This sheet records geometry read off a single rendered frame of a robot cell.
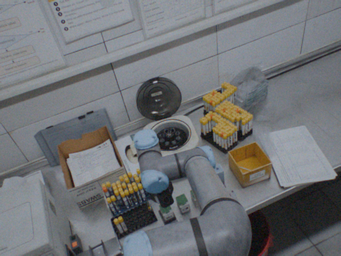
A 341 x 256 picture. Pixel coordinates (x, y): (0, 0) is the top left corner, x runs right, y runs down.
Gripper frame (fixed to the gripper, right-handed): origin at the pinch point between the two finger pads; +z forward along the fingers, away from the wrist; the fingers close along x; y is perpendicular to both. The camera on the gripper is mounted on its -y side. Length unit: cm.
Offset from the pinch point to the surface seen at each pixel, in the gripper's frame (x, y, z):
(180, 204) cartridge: -5.9, 0.8, 6.6
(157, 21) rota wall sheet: -27, 57, -41
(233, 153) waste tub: -36.5, 11.7, 4.7
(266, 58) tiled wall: -85, 58, 1
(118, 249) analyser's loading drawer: 21.8, -3.8, 8.8
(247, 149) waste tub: -43.0, 11.2, 5.3
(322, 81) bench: -106, 37, 13
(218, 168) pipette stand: -26.2, 6.4, 2.8
